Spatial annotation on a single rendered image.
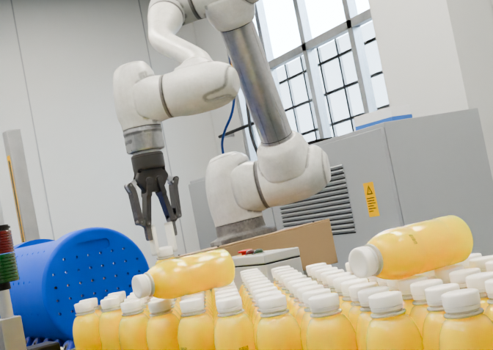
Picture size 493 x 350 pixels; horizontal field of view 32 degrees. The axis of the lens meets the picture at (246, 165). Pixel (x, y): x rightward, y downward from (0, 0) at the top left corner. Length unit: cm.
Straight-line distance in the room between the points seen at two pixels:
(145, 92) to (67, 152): 556
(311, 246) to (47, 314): 83
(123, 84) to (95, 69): 573
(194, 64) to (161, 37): 29
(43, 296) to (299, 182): 89
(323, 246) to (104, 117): 526
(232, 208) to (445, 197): 127
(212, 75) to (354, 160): 183
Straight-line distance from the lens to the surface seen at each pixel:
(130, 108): 194
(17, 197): 352
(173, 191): 198
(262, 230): 260
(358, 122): 385
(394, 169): 347
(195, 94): 190
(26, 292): 215
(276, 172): 254
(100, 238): 210
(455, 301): 90
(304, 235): 249
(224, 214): 260
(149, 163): 194
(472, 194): 370
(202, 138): 789
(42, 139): 744
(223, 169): 260
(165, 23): 230
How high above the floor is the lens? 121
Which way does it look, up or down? 3 degrees up
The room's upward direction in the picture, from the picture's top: 11 degrees counter-clockwise
